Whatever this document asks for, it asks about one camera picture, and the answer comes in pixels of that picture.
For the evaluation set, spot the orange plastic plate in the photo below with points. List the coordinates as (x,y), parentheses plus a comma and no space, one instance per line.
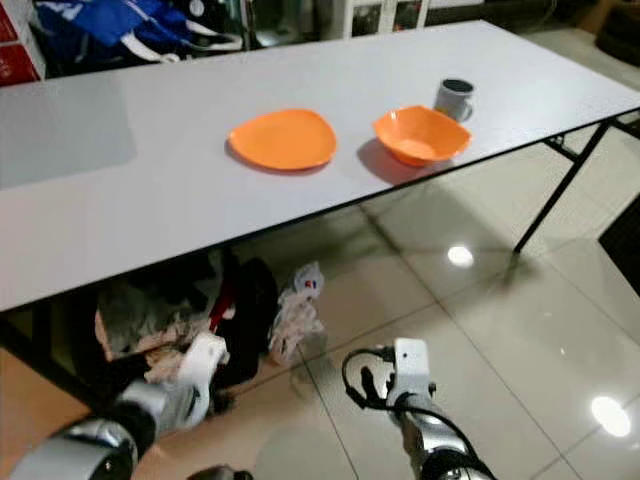
(282,140)

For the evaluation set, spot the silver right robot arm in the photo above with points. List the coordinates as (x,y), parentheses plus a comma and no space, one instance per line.
(440,440)

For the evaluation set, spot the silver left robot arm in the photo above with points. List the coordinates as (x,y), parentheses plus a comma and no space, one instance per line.
(105,440)

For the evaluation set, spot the white plastic bag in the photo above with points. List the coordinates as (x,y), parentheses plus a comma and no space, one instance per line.
(297,320)

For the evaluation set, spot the orange plastic bowl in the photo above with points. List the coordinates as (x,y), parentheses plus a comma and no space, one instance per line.
(420,135)

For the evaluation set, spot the black floor mat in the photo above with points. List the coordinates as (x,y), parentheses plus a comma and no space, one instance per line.
(622,235)

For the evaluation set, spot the grey mug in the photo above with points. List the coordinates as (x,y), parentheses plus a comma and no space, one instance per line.
(454,100)

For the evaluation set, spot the white printed box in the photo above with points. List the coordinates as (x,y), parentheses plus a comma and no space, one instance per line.
(407,14)
(365,18)

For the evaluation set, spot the red cardboard box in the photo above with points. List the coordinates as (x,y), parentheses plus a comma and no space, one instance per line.
(15,20)
(22,62)

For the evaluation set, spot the blue fabric bag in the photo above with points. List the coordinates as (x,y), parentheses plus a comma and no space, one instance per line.
(100,28)

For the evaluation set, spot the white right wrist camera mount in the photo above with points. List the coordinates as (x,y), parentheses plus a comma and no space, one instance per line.
(412,365)

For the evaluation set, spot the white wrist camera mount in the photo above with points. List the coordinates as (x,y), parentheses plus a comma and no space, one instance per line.
(412,365)
(202,365)

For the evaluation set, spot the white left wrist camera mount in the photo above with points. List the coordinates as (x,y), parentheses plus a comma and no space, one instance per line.
(202,365)

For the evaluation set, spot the black folding table frame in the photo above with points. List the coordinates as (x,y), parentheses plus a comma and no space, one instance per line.
(560,190)

